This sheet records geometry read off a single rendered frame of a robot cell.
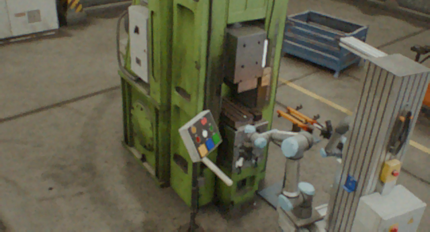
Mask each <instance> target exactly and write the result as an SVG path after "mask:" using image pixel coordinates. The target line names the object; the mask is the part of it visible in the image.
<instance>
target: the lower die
mask: <svg viewBox="0 0 430 232"><path fill-rule="evenodd" d="M222 99H225V100H226V101H227V102H229V103H230V104H232V105H233V106H234V107H236V108H238V110H240V111H241V112H242V113H244V114H245V115H247V116H248V117H247V118H245V117H244V116H243V115H241V114H240V113H238V112H236V111H235V110H233V108H232V107H230V106H229V105H228V104H226V103H225V102H223V101H222V100H221V110H222V108H224V111H223V110H222V111H221V117H223V113H224V112H225V111H227V112H228V113H230V114H228V113H227V112H225V113H224V118H225V119H226V117H227V114H228V117H227V120H228V122H229V121H230V123H231V124H232V125H233V126H234V127H235V128H238V127H241V126H244V125H247V124H250V123H253V115H252V114H250V113H248V112H246V110H243V108H242V107H240V106H239V105H238V104H236V103H234V102H233V101H231V100H230V99H229V98H227V97H226V96H225V97H222ZM231 115H232V116H233V117H232V116H231Z"/></svg>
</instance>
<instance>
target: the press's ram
mask: <svg viewBox="0 0 430 232"><path fill-rule="evenodd" d="M226 28H227V29H226V49H225V60H224V69H223V77H225V78H227V79H228V80H229V81H231V82H233V84H235V83H238V82H240V81H246V80H248V79H254V78H255V77H256V78H257V77H261V74H262V73H263V62H264V55H265V43H266V38H267V32H266V31H265V30H262V29H260V28H258V27H256V26H253V25H251V24H248V22H246V21H243V22H242V26H241V27H239V28H231V27H228V26H227V27H226Z"/></svg>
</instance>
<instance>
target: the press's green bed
mask: <svg viewBox="0 0 430 232"><path fill-rule="evenodd" d="M262 165H263V162H260V163H257V164H255V165H252V166H250V167H246V168H244V169H242V170H239V171H236V173H233V174H231V173H230V172H229V171H228V170H227V169H226V168H225V167H223V166H222V165H221V164H220V163H219V162H217V161H216V167H217V168H218V169H219V170H220V171H221V172H222V173H223V174H224V175H225V176H226V177H228V178H229V179H230V180H231V181H232V185H231V186H228V185H227V183H226V182H225V181H223V180H222V179H221V178H220V177H219V176H217V175H216V179H215V190H214V199H215V200H217V201H218V202H219V203H220V204H221V205H222V206H223V208H225V209H226V210H227V211H231V210H233V209H235V208H238V207H239V206H241V205H244V204H246V203H248V202H251V201H253V200H256V199H257V189H258V182H259V170H260V169H262Z"/></svg>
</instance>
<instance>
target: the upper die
mask: <svg viewBox="0 0 430 232"><path fill-rule="evenodd" d="M222 82H223V83H224V84H225V85H227V86H229V87H230V88H231V89H233V90H235V91H237V92H242V91H246V90H248V89H253V88H256V86H257V78H256V77H255V78H254V79H248V80H246V81H240V82H238V83H235V84H233V82H231V81H229V80H228V79H227V78H225V77H223V79H222Z"/></svg>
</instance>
